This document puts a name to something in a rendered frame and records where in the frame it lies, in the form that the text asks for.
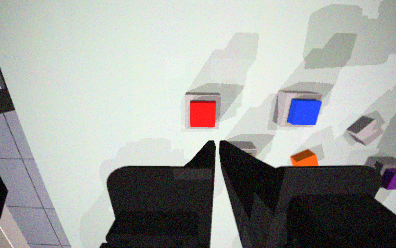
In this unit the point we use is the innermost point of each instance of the purple button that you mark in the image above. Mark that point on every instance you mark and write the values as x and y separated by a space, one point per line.
386 165

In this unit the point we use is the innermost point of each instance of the yellow button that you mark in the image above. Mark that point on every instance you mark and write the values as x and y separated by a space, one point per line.
246 146

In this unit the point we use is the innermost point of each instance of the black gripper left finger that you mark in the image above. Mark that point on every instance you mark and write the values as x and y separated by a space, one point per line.
169 188

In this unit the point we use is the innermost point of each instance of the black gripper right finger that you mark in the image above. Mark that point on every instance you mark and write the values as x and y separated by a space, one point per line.
260 194

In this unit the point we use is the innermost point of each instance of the red button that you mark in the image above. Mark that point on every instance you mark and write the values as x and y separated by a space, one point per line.
202 110

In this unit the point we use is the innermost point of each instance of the orange cube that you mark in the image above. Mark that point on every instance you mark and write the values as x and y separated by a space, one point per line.
305 158

